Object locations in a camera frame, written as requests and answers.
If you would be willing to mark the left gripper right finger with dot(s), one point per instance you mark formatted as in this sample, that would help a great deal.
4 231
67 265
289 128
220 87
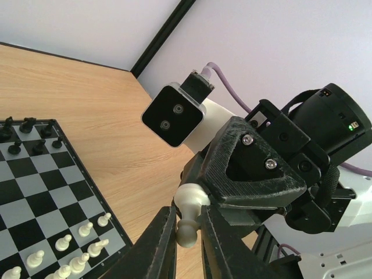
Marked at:
224 254

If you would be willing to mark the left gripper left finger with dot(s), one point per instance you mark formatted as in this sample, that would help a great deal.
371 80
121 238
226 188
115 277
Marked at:
154 255

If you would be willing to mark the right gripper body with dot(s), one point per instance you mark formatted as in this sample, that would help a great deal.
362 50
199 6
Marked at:
307 213

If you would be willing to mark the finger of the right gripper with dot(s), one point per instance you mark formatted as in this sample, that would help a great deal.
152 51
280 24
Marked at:
242 169

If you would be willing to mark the white knight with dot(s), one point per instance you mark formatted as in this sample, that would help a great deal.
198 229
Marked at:
95 248

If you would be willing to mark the white rook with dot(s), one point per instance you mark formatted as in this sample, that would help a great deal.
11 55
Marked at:
189 199

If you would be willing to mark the white pawn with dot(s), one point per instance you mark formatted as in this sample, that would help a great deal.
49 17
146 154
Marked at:
35 259
13 273
85 230
103 220
63 243

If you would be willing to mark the white bishop piece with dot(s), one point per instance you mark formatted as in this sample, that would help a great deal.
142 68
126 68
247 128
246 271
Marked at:
77 264

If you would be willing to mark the white king piece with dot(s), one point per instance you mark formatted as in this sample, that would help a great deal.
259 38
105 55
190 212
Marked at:
61 273

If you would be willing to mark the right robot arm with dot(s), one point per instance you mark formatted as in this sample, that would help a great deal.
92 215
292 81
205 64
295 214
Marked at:
329 115

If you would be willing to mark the black chess piece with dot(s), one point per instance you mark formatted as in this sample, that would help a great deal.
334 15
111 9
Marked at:
47 130
15 149
6 131
27 125
58 143
38 148

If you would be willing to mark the black and silver chessboard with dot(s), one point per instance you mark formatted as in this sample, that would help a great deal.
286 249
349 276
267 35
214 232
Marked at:
43 198

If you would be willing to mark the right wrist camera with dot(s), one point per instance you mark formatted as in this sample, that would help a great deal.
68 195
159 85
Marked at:
177 109

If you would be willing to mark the black aluminium frame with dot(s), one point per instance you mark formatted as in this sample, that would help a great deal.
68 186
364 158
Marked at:
148 54

